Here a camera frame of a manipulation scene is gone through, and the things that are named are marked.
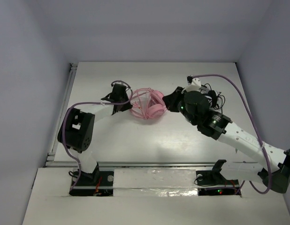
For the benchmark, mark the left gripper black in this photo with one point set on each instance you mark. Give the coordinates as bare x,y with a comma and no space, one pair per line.
121,103

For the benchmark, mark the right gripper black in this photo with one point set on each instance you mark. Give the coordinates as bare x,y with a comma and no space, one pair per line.
171,99

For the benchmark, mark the pink headphones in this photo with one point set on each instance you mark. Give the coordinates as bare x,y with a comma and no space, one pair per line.
147,104

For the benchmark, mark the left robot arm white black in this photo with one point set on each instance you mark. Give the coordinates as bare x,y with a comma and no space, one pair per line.
77,127

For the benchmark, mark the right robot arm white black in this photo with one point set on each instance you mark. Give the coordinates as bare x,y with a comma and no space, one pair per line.
270,166

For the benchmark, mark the black white headphones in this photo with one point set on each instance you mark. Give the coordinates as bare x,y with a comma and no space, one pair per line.
216,99

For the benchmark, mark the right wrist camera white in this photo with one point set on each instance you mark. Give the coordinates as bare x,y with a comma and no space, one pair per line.
193,84

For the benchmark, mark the aluminium rail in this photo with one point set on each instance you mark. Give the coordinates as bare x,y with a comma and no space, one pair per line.
132,164

